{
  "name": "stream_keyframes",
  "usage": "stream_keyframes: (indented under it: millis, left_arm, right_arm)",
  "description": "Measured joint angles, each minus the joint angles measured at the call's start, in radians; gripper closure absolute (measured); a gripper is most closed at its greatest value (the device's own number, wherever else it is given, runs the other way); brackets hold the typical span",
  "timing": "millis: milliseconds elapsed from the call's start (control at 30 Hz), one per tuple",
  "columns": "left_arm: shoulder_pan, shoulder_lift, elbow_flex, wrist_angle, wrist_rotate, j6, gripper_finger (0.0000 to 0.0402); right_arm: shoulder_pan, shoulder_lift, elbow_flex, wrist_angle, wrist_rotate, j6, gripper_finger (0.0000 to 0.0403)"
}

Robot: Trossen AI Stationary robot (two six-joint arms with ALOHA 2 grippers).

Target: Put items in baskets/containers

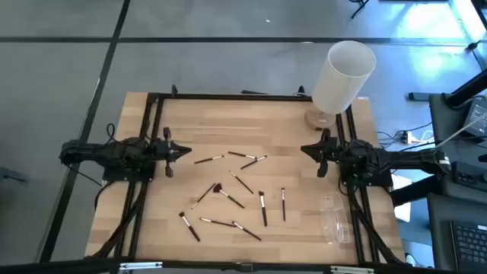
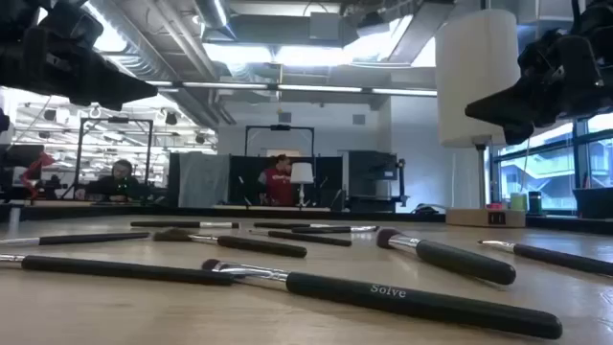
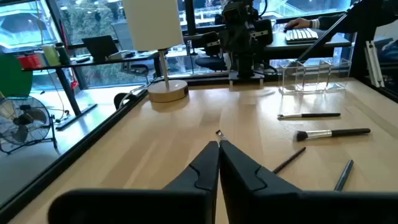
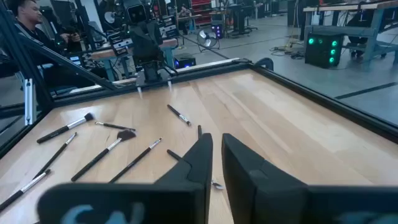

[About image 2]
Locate dark cup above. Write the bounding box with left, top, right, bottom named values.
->
left=527, top=190, right=544, bottom=216

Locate thick black handled makeup brush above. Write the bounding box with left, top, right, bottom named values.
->
left=375, top=227, right=518, bottom=287

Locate grey cloth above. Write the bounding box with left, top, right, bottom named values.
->
left=177, top=151, right=232, bottom=209

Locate long ceiling light strip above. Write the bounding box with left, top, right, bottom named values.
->
left=143, top=80, right=439, bottom=98

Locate thin black liner brush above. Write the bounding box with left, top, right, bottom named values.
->
left=247, top=229, right=353, bottom=248

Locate black monitor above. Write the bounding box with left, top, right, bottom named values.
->
left=0, top=143, right=46, bottom=202

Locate black cabinet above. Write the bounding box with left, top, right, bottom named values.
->
left=341, top=149, right=409, bottom=214

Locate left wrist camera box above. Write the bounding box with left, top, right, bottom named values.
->
left=40, top=0, right=105, bottom=50

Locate black brush with Solve print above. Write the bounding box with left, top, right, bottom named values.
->
left=200, top=258, right=564, bottom=341

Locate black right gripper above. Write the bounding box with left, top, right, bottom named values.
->
left=464, top=33, right=613, bottom=146

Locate person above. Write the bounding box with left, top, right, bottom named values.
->
left=74, top=158, right=148, bottom=203
left=257, top=153, right=297, bottom=208

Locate silver ventilation duct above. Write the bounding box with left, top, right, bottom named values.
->
left=85, top=0, right=222, bottom=83

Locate black cable coil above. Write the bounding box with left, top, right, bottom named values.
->
left=410, top=202, right=447, bottom=216

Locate fluffy brown head makeup brush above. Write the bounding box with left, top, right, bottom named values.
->
left=151, top=228, right=309, bottom=260

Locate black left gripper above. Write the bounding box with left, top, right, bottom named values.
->
left=0, top=26, right=159, bottom=112

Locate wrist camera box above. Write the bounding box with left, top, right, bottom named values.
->
left=518, top=27, right=569, bottom=73
left=40, top=0, right=105, bottom=50

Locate black rig frame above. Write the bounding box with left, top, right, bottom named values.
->
left=243, top=124, right=316, bottom=159
left=71, top=116, right=155, bottom=201

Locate pale upright post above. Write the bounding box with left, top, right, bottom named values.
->
left=8, top=206, right=22, bottom=237

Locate black aluminium table frame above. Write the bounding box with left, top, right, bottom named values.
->
left=0, top=202, right=613, bottom=237

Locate small white background lamp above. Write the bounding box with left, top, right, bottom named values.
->
left=289, top=161, right=316, bottom=209

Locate black partition panel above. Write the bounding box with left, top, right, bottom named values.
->
left=228, top=153, right=344, bottom=208

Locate angled head makeup brush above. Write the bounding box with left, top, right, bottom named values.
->
left=477, top=239, right=613, bottom=278

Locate white shade table lamp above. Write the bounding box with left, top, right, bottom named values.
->
left=434, top=8, right=527, bottom=229

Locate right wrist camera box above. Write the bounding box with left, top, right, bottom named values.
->
left=518, top=27, right=569, bottom=73

